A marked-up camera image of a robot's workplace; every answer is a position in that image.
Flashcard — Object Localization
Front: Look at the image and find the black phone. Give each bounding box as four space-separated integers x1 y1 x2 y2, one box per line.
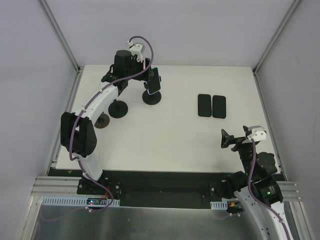
212 95 227 119
197 94 212 117

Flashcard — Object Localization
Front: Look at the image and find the black round-base phone stand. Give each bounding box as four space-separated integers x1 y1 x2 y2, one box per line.
108 99 129 119
142 82 162 106

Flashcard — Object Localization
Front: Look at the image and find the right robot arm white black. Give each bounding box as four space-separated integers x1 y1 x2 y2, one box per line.
214 125 293 240

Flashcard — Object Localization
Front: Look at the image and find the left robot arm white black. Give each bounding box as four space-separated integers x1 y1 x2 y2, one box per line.
60 50 161 195

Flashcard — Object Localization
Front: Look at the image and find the phone in light blue case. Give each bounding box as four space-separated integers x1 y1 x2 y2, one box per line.
146 67 161 95

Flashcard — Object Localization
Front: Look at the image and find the small metal folding phone stand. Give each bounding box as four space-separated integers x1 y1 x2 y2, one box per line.
94 112 110 129

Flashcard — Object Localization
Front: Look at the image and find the aluminium profile beam right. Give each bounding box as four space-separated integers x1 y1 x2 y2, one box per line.
277 181 303 202

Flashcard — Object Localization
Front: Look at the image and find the aluminium profile beam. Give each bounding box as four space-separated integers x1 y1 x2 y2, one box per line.
31 176 81 196
277 181 303 202

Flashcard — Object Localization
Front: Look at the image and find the aluminium profile beam left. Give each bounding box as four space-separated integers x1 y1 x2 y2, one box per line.
31 176 81 196

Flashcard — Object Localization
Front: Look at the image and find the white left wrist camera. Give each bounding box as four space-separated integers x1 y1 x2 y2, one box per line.
128 41 145 63

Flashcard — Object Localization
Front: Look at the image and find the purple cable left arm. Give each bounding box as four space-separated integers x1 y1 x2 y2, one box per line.
68 36 155 213

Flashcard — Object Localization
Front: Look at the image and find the aluminium frame rail left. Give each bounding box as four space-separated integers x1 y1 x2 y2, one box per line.
37 0 81 73

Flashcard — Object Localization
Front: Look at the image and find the aluminium frame rail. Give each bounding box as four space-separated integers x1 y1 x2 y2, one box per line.
252 0 303 76
37 0 81 73

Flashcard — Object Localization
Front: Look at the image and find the white slotted cable duct right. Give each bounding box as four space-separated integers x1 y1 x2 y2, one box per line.
210 198 243 211

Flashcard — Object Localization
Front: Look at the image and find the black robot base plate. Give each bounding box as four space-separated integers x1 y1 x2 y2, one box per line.
47 168 251 208

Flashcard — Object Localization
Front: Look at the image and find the aluminium frame rail right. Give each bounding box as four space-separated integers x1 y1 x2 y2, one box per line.
252 0 303 76

